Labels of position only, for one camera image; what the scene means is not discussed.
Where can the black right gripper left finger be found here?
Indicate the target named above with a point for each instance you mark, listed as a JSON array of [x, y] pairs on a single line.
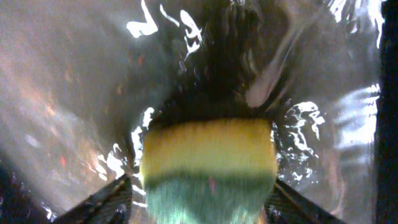
[[110, 205]]

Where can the yellow green scrub sponge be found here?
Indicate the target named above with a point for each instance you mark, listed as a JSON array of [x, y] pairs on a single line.
[[219, 171]]

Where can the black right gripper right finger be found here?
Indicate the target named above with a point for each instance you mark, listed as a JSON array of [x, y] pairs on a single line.
[[286, 205]]

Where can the black plastic tray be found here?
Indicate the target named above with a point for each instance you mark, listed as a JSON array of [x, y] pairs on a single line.
[[83, 82]]

